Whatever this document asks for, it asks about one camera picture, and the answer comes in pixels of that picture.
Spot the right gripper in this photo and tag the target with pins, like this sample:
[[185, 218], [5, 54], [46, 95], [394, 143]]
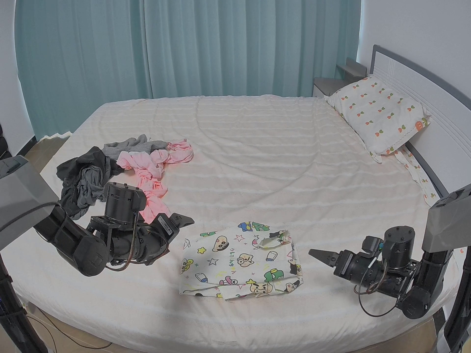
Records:
[[360, 270]]

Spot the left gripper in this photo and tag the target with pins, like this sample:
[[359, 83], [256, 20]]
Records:
[[154, 245]]

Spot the white printed pyjama top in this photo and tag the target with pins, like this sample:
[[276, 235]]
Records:
[[239, 263]]

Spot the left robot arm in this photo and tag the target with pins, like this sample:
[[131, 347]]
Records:
[[25, 193]]

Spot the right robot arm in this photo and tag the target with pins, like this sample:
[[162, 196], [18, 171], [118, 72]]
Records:
[[434, 270]]

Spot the bed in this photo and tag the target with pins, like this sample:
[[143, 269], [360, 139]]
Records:
[[257, 160]]

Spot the pink garment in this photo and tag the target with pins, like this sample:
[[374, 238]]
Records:
[[147, 167]]

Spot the dark grey garment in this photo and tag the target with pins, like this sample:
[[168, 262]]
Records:
[[84, 182]]

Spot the white printed pillow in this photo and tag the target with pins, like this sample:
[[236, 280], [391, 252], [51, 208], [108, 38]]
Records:
[[379, 116]]

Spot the grey bedside table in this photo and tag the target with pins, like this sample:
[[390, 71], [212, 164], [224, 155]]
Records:
[[331, 86]]

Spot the blue-green curtain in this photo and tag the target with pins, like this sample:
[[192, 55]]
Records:
[[220, 31]]

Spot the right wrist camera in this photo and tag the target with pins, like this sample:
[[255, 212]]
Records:
[[371, 243]]

